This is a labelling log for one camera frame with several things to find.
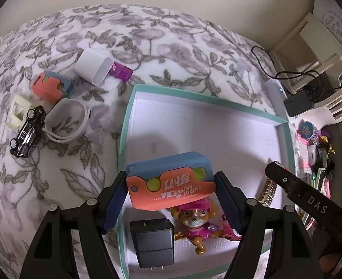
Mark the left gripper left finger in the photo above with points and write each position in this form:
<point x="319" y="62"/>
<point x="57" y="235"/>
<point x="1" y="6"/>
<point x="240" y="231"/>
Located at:
<point x="51" y="253"/>

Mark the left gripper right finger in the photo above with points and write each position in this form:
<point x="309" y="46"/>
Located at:
<point x="292" y="254"/>

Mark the black power adapter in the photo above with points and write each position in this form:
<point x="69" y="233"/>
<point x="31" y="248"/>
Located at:
<point x="153" y="242"/>

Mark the Skye puppy toy figure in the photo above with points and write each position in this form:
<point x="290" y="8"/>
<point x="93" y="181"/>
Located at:
<point x="195" y="217"/>

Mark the black toy car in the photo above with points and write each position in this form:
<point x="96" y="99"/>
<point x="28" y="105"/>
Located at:
<point x="30" y="134"/>

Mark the large orange blue carrot knife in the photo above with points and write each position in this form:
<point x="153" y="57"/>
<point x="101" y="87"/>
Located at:
<point x="170" y="181"/>

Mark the cream plastic hair claw clip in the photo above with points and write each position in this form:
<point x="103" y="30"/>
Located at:
<point x="18" y="112"/>

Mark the small orange blue carrot knife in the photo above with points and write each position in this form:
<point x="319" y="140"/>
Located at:
<point x="52" y="87"/>

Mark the white charger cube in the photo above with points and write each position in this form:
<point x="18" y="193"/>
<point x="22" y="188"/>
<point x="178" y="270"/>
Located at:
<point x="93" y="66"/>

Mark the purple lighter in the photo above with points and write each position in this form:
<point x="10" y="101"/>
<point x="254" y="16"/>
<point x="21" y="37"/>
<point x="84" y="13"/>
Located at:
<point x="121" y="72"/>

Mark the silver black hair comb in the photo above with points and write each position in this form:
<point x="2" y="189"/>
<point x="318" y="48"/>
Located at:
<point x="268" y="193"/>

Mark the teal white cardboard box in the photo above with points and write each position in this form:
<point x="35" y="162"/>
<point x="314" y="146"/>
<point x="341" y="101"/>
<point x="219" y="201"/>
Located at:
<point x="238" y="140"/>

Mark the blue round cartoon toy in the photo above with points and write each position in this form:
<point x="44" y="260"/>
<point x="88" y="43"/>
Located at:
<point x="308" y="132"/>

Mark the black router box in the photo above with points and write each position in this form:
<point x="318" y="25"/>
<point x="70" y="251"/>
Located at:
<point x="298" y="103"/>

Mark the white power strip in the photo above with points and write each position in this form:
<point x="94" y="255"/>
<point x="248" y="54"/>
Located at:
<point x="277" y="96"/>

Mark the white plastic shelf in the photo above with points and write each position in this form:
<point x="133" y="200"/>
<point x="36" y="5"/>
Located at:
<point x="315" y="44"/>

